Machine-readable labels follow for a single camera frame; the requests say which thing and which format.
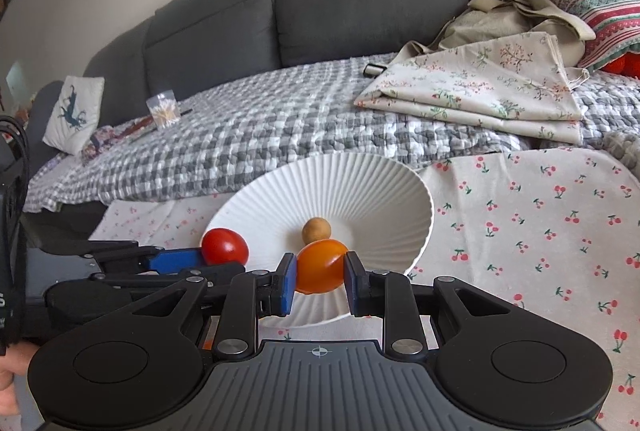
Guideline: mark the person's left hand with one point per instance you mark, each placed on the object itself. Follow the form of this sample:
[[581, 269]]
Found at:
[[7, 366]]

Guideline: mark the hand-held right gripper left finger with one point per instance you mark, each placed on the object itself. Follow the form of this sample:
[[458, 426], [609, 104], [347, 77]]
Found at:
[[287, 286]]

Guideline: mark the white ribbed plate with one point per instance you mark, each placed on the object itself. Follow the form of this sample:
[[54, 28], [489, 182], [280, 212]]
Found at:
[[350, 196]]

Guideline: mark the cherry print cloth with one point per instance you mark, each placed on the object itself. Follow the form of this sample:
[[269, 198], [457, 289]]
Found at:
[[525, 236]]

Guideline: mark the folded floral cloth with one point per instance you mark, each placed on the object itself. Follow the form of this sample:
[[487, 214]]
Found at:
[[480, 86]]

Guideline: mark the dark patterned cloth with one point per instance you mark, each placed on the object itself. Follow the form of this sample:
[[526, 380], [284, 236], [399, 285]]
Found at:
[[102, 142]]

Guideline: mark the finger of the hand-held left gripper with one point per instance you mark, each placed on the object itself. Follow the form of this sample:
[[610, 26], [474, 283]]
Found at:
[[175, 260], [150, 283]]

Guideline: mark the small black object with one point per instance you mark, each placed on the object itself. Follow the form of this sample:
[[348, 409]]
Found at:
[[375, 69]]

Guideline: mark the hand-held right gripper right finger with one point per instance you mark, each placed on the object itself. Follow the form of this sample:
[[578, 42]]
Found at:
[[353, 286]]

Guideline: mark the grey checkered blanket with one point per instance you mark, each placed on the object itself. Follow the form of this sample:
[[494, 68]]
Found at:
[[275, 126]]

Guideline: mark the small tan round fruit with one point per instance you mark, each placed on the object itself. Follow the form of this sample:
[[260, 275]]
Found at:
[[316, 231]]

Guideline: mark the white pillow with blue print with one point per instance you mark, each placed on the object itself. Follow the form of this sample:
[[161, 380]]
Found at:
[[74, 113]]

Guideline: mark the red plush object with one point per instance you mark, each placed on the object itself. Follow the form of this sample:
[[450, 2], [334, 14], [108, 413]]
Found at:
[[622, 63]]

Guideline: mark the orange tomato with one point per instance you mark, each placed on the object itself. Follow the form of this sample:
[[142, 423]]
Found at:
[[320, 266]]

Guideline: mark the red tomato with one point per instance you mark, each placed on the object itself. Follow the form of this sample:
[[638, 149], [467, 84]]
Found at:
[[225, 246]]

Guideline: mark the clear cotton swab box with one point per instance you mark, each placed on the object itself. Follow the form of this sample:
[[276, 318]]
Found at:
[[162, 110]]

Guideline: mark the beige crumpled cloth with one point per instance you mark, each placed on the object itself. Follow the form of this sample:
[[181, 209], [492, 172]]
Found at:
[[490, 23]]

